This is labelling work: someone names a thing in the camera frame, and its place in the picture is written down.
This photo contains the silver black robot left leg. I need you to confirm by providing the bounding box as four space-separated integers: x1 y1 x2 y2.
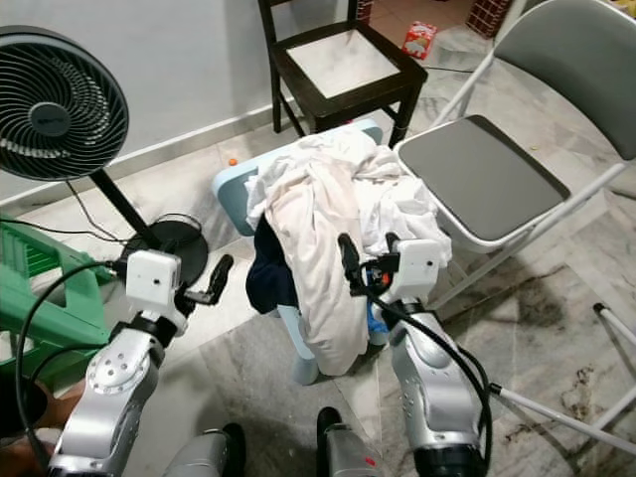
164 422 244 477

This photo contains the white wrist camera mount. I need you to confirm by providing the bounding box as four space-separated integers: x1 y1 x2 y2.
397 238 451 304
124 248 183 317

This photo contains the silver black robot right leg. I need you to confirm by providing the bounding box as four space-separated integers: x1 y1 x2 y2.
316 405 389 477

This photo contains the grey white folding chair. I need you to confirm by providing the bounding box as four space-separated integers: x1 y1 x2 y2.
393 0 636 311

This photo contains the black crumpled garment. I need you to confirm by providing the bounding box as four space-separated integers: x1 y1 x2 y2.
246 214 304 314

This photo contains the red snack package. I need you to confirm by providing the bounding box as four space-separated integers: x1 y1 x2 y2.
400 20 436 59

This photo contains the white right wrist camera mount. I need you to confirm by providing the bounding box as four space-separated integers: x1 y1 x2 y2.
397 238 451 304

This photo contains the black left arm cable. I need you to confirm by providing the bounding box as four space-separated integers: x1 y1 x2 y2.
15 260 135 468

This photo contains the black pedestal fan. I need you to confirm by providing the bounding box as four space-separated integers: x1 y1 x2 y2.
0 25 210 289

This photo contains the cream white shirt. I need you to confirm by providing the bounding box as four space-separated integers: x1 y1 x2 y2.
243 129 389 377

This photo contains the dark wooden chair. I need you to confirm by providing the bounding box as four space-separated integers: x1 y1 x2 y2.
256 0 430 148

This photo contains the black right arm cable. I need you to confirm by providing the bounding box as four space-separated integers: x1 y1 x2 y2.
368 288 495 477

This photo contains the person bare foot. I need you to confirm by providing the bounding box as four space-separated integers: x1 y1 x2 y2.
50 383 92 428

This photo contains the green plastic chair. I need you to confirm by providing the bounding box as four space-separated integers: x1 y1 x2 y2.
0 217 95 394

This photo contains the silver black robot leg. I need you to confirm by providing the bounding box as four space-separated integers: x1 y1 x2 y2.
164 422 244 477
316 405 389 477

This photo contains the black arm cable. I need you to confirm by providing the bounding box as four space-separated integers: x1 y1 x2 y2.
368 288 495 477
15 260 135 468

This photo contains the bright white crumpled shirt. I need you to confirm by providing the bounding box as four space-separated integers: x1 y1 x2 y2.
363 149 453 264

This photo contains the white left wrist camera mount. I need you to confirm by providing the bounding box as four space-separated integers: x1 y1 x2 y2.
124 248 183 317

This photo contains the black fan power cord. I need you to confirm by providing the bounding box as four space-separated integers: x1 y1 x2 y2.
0 182 125 244

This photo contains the blue garment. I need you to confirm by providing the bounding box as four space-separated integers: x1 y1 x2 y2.
368 298 389 334

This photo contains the person leg in dark shorts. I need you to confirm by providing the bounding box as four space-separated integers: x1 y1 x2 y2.
0 373 61 477

